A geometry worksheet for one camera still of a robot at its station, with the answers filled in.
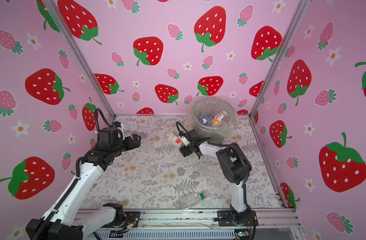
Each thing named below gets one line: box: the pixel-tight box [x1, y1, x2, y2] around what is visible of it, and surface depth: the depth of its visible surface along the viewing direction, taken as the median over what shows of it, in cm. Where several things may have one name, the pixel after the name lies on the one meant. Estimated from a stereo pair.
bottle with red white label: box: [166, 131, 183, 148], surface depth 101 cm
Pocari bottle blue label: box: [200, 115, 215, 124], surface depth 92 cm
